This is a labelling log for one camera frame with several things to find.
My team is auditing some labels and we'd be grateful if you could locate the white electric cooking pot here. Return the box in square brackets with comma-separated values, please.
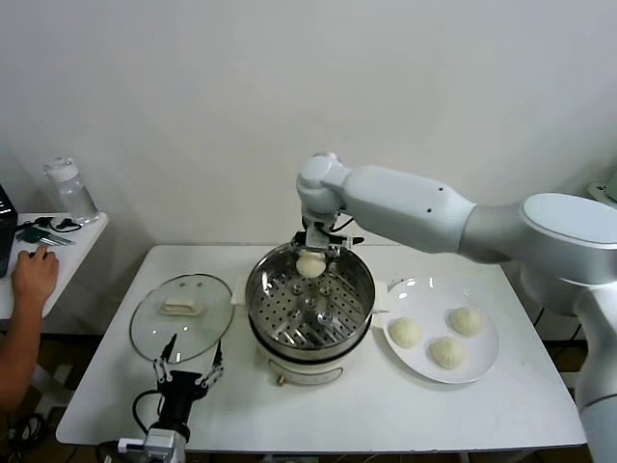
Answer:
[250, 313, 373, 390]

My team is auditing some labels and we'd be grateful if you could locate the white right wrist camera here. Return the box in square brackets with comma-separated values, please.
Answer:
[305, 221, 335, 249]

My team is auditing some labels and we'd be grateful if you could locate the white steamed baozi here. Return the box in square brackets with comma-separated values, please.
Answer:
[428, 337, 468, 370]
[389, 316, 424, 350]
[295, 250, 325, 280]
[448, 307, 485, 338]

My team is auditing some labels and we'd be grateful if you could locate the person's forearm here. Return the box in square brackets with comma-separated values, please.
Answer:
[0, 292, 47, 412]

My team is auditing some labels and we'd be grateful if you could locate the black looped cable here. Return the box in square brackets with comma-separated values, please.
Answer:
[18, 216, 84, 233]

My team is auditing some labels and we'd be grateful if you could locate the white round plate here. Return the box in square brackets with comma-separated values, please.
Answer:
[383, 276, 500, 386]

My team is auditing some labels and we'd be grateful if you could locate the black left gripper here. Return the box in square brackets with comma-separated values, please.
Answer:
[152, 332, 226, 426]

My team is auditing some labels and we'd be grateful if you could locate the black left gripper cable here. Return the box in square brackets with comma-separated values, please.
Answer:
[132, 388, 166, 436]

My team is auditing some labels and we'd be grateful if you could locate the black box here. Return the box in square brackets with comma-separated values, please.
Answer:
[0, 183, 20, 279]

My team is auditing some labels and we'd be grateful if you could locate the green hex key set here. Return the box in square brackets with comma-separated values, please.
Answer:
[15, 228, 77, 248]

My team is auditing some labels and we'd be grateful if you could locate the person's hand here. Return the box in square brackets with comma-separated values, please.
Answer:
[9, 244, 61, 304]

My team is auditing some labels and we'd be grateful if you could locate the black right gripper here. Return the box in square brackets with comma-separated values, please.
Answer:
[289, 215, 365, 272]

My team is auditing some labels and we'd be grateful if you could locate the stainless steel steamer basket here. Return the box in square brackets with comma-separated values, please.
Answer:
[230, 238, 389, 357]

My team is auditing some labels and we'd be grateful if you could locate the white side table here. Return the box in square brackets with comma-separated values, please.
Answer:
[0, 212, 111, 422]

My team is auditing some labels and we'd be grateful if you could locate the clear water bottle white cap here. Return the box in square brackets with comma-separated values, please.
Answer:
[42, 155, 101, 227]

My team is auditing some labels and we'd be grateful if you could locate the glass lid with beige handle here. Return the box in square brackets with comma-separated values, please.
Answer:
[129, 273, 237, 365]

